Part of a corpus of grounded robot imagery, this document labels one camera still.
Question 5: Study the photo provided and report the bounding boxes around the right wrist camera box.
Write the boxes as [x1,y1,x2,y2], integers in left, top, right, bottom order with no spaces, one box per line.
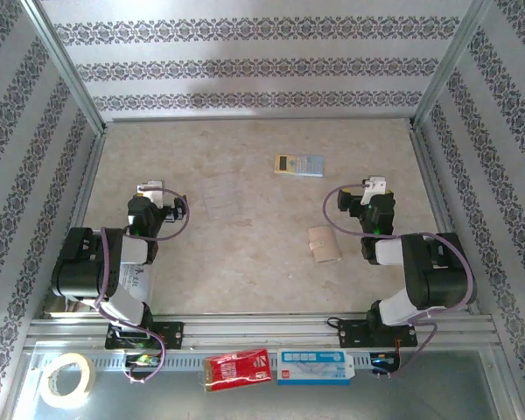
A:
[360,176,389,207]

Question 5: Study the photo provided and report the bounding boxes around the blue white box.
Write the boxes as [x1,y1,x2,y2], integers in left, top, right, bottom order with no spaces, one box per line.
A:
[276,348,354,386]

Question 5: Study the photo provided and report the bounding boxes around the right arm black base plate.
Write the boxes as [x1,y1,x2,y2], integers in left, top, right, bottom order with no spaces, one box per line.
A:
[336,318,419,349]

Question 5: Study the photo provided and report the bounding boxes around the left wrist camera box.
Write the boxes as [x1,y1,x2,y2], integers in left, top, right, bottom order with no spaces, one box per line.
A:
[136,178,165,210]

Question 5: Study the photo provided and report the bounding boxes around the small circuit board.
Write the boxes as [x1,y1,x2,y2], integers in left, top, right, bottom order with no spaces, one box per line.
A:
[124,353,163,368]
[369,352,402,373]

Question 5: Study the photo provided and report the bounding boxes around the red cardboard box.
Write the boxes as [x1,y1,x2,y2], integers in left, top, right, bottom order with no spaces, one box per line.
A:
[202,347,273,393]

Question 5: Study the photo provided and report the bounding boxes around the beige card holder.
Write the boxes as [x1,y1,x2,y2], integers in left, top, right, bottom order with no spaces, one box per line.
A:
[307,225,343,265]

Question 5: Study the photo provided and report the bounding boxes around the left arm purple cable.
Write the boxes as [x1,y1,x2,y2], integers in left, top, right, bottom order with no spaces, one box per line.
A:
[94,186,190,385]

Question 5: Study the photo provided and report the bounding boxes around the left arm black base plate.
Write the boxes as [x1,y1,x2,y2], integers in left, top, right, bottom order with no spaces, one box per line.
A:
[104,321,186,351]

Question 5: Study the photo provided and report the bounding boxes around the slotted metal strip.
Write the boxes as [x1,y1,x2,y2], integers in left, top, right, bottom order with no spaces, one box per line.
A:
[87,353,399,373]

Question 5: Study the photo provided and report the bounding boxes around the aluminium frame post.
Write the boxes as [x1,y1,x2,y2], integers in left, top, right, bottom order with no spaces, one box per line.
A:
[19,0,109,135]
[410,0,495,130]

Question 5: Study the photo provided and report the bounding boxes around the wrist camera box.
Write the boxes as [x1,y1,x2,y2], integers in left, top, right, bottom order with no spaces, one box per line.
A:
[360,176,389,207]
[136,178,165,210]

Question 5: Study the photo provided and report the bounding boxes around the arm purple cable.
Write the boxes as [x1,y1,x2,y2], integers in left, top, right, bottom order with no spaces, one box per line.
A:
[323,184,477,380]
[94,186,190,385]

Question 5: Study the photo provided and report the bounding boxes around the right small circuit board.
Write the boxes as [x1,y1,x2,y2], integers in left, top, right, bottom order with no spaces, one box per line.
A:
[369,352,402,373]

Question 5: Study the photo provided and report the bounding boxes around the masking tape roll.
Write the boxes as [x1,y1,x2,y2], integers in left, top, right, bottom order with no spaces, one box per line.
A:
[38,352,97,410]

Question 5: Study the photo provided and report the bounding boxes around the aluminium back rail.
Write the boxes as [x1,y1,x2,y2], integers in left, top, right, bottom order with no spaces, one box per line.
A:
[102,114,415,124]

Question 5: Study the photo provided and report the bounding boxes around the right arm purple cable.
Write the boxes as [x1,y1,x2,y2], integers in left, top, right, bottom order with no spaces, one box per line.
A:
[323,184,477,380]

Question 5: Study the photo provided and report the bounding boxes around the glossy printed magazine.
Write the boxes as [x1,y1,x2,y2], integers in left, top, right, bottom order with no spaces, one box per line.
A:
[43,292,115,314]

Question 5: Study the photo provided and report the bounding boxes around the aluminium mounting rail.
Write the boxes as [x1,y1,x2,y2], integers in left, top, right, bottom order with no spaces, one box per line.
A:
[25,312,496,351]

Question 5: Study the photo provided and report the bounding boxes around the left small circuit board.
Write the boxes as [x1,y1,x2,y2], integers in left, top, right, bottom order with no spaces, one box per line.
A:
[124,353,163,368]

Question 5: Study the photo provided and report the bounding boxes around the yellow grey calculator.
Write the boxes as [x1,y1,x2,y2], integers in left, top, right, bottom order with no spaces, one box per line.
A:
[274,153,325,178]

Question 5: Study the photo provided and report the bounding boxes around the aluminium side rail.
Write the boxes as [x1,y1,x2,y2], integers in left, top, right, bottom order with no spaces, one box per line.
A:
[69,126,109,231]
[409,122,454,240]

